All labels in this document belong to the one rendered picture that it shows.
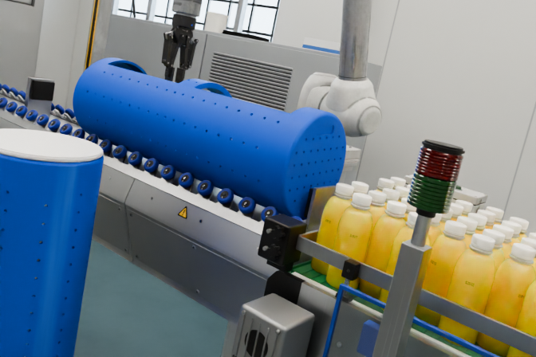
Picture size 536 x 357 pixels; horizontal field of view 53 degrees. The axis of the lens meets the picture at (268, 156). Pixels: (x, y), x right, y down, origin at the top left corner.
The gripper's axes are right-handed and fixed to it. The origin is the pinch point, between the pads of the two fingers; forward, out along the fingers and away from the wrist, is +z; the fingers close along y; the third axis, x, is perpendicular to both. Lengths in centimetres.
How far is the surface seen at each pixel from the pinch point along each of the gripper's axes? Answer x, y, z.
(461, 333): 110, 25, 28
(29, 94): -67, 10, 19
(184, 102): 24.1, 17.4, 4.0
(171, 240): 29, 18, 42
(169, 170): 21.6, 16.1, 24.1
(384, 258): 91, 21, 22
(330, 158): 63, 0, 9
